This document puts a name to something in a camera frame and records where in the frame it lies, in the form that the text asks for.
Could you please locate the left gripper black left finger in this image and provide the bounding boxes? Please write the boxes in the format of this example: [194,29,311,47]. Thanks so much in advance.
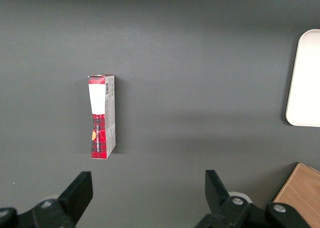
[0,171,94,228]

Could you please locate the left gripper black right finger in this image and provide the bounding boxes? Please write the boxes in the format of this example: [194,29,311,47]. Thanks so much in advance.
[193,169,311,228]

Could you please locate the red plaid cardboard box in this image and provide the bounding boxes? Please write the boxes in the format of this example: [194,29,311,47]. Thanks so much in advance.
[87,74,117,160]

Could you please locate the white plastic tray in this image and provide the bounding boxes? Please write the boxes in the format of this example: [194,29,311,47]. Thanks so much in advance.
[285,29,320,127]

